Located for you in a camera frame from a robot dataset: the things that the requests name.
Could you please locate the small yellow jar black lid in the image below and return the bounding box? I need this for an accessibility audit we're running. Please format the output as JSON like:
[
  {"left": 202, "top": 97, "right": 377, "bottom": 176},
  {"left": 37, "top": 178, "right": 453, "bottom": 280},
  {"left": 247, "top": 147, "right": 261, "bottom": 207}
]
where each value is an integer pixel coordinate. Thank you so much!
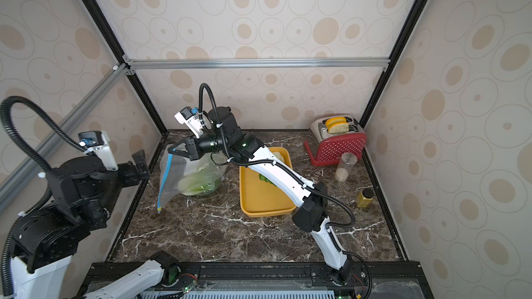
[{"left": 355, "top": 188, "right": 374, "bottom": 208}]

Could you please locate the aluminium rail back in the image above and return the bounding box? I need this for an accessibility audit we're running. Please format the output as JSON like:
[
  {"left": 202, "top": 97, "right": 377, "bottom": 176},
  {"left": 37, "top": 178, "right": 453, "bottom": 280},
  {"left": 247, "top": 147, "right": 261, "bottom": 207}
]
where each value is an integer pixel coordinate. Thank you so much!
[{"left": 127, "top": 58, "right": 390, "bottom": 70}]

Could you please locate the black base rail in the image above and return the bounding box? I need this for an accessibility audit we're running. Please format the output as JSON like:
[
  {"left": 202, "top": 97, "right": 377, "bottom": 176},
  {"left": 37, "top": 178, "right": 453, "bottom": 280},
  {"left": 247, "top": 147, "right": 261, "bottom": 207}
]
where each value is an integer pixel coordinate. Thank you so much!
[{"left": 74, "top": 260, "right": 433, "bottom": 299}]

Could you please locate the black corner frame post left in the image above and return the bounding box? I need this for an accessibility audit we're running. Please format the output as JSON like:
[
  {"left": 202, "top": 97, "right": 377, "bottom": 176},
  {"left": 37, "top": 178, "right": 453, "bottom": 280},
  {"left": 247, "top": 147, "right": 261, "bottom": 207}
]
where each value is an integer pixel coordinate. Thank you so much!
[{"left": 80, "top": 0, "right": 168, "bottom": 135}]

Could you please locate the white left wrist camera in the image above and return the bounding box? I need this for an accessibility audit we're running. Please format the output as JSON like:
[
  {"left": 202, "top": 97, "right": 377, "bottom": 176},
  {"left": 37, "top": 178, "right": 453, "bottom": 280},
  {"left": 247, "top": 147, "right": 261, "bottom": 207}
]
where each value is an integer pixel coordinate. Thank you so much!
[{"left": 78, "top": 131, "right": 119, "bottom": 172}]

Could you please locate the red and silver toaster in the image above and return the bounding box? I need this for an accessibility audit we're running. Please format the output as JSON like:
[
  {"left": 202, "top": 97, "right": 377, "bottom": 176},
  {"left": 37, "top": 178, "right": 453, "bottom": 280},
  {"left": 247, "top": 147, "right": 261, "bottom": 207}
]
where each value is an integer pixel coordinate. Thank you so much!
[{"left": 304, "top": 114, "right": 367, "bottom": 166}]

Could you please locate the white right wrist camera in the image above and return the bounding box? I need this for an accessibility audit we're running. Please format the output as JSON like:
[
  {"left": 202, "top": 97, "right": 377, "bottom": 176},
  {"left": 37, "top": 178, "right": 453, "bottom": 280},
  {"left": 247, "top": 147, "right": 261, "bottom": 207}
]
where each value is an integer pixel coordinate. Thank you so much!
[{"left": 174, "top": 107, "right": 206, "bottom": 138}]

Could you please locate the aluminium rail left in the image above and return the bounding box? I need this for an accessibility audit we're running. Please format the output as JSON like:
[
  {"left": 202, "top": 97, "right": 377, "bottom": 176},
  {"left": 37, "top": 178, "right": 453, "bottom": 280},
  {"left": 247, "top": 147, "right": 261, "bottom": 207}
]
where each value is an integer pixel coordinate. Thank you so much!
[{"left": 1, "top": 63, "right": 126, "bottom": 213}]

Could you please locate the pale bread slice in toaster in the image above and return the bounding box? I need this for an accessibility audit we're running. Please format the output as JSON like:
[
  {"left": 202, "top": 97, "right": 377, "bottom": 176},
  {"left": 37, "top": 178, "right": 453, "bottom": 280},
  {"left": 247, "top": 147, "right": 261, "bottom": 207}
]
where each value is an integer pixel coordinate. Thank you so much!
[{"left": 327, "top": 122, "right": 349, "bottom": 134}]

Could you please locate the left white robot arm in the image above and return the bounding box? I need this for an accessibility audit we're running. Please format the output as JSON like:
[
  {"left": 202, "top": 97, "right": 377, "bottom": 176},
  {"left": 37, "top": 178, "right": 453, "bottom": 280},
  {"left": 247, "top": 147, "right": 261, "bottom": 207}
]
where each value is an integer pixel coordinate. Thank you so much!
[{"left": 1, "top": 150, "right": 149, "bottom": 298}]

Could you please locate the aluminium rail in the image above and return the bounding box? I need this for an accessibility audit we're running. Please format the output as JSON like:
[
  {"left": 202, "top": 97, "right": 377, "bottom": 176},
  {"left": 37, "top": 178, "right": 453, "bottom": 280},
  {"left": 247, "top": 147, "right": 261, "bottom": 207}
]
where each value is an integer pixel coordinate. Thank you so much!
[
  {"left": 127, "top": 58, "right": 390, "bottom": 70},
  {"left": 1, "top": 63, "right": 126, "bottom": 213}
]

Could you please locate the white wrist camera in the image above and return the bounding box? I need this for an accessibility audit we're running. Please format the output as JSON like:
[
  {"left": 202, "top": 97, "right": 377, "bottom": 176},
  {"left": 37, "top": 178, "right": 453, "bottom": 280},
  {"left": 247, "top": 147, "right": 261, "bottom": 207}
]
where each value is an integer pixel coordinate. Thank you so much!
[
  {"left": 78, "top": 131, "right": 119, "bottom": 172},
  {"left": 174, "top": 107, "right": 206, "bottom": 138}
]

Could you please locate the yellow bread slice in toaster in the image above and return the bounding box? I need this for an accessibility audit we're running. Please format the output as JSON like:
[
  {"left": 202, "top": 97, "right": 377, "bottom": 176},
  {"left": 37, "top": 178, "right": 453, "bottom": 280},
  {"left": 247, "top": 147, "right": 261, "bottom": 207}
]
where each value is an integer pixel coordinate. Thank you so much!
[{"left": 325, "top": 117, "right": 347, "bottom": 127}]

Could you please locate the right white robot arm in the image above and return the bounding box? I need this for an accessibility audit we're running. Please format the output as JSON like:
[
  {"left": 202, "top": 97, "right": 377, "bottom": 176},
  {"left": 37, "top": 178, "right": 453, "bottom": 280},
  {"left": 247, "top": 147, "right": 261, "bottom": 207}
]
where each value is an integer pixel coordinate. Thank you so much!
[{"left": 168, "top": 133, "right": 355, "bottom": 275}]

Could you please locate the clear jar with metal lid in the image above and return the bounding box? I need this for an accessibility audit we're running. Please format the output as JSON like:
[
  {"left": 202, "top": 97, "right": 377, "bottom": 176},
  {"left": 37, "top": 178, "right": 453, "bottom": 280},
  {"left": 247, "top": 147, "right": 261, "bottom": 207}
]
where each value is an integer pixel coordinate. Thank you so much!
[{"left": 335, "top": 152, "right": 358, "bottom": 182}]

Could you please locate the yellow plastic tray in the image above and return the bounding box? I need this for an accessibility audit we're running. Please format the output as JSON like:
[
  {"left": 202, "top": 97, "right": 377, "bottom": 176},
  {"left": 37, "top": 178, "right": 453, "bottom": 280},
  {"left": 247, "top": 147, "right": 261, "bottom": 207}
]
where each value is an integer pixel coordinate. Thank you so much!
[{"left": 239, "top": 167, "right": 296, "bottom": 217}]

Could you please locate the black corner frame post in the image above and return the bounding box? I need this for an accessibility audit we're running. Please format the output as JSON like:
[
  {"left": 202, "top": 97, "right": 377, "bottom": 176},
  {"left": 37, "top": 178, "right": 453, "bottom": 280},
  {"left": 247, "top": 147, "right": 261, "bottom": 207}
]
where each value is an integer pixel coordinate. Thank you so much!
[
  {"left": 359, "top": 0, "right": 446, "bottom": 130},
  {"left": 80, "top": 0, "right": 168, "bottom": 135}
]

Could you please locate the clear zipper bag blue seal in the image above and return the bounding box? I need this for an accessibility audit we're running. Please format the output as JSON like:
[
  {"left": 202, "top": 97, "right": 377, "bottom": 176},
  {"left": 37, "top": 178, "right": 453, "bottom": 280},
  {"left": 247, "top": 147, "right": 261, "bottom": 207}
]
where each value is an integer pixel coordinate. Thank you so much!
[{"left": 157, "top": 144, "right": 227, "bottom": 213}]

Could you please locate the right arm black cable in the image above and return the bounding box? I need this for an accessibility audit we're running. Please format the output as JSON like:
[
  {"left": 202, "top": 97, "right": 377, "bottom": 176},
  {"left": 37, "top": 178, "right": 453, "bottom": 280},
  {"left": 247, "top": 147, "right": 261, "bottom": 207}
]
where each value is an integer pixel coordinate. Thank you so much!
[{"left": 197, "top": 82, "right": 373, "bottom": 299}]

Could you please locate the black corner frame post right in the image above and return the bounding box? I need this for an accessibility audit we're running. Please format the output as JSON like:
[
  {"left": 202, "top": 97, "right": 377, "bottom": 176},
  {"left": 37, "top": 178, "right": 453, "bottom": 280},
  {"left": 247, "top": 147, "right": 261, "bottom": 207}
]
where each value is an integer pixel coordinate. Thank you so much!
[{"left": 359, "top": 0, "right": 446, "bottom": 130}]

